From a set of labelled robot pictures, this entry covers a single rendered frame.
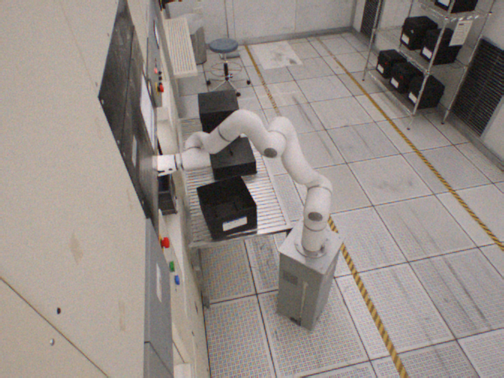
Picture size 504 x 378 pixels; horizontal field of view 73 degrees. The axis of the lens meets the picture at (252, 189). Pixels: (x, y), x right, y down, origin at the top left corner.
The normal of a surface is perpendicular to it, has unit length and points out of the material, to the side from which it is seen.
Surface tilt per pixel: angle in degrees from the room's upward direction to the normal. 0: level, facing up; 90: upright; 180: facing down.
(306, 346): 0
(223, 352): 0
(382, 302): 0
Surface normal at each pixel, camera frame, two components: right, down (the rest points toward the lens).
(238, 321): -0.04, -0.70
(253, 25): 0.21, 0.69
